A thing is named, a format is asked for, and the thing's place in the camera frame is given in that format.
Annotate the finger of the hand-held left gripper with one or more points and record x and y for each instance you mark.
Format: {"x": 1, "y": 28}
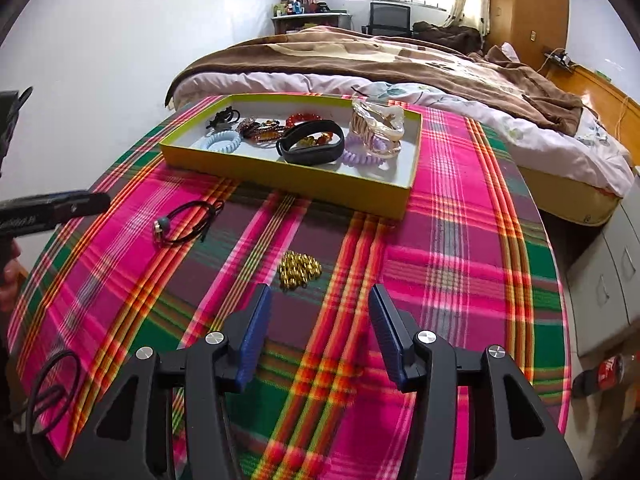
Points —
{"x": 75, "y": 205}

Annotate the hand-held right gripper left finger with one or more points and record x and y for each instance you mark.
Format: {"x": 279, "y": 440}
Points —
{"x": 255, "y": 340}

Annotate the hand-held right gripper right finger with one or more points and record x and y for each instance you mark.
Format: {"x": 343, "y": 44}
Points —
{"x": 387, "y": 340}

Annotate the yellow cardboard box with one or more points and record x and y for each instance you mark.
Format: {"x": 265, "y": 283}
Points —
{"x": 300, "y": 185}

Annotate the black wrist band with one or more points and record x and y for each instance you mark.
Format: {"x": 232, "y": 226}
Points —
{"x": 305, "y": 156}

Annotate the clear hair claw clip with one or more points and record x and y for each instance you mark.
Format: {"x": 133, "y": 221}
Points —
{"x": 370, "y": 130}

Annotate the person's left hand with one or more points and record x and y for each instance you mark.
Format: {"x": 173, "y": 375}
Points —
{"x": 7, "y": 287}

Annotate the pink plaid tablecloth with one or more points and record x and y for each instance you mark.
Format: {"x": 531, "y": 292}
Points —
{"x": 450, "y": 285}

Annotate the red label cola bottle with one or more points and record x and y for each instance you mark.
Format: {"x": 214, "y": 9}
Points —
{"x": 607, "y": 372}

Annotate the yellow mattress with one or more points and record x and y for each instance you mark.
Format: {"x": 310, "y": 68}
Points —
{"x": 565, "y": 200}

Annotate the grey drawer cabinet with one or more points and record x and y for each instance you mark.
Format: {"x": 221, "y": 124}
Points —
{"x": 610, "y": 285}

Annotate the floral quilt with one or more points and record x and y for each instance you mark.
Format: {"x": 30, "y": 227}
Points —
{"x": 550, "y": 145}

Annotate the dark wooden desk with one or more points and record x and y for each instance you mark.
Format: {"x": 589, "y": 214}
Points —
{"x": 300, "y": 23}

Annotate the group of bottles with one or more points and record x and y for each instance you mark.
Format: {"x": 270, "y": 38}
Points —
{"x": 295, "y": 6}

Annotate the dark brown blanket heap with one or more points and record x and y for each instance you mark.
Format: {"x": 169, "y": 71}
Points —
{"x": 445, "y": 35}

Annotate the white pillow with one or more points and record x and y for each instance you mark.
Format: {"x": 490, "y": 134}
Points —
{"x": 510, "y": 51}

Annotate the black office chair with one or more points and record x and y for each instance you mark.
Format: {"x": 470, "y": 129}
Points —
{"x": 390, "y": 17}

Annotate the wooden headboard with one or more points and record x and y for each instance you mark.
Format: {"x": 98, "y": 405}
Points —
{"x": 600, "y": 95}

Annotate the wooden wardrobe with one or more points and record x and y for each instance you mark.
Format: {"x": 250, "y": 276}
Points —
{"x": 525, "y": 0}

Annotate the wall shelf with charger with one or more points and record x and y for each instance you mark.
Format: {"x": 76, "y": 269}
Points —
{"x": 559, "y": 57}

